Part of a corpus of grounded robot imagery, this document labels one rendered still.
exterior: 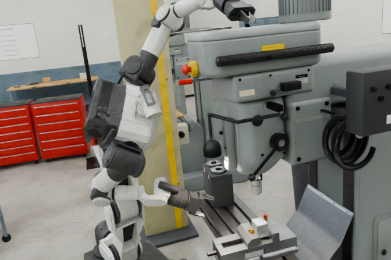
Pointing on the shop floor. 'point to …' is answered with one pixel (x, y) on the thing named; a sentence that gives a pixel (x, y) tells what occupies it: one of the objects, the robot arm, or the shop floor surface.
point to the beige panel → (128, 1)
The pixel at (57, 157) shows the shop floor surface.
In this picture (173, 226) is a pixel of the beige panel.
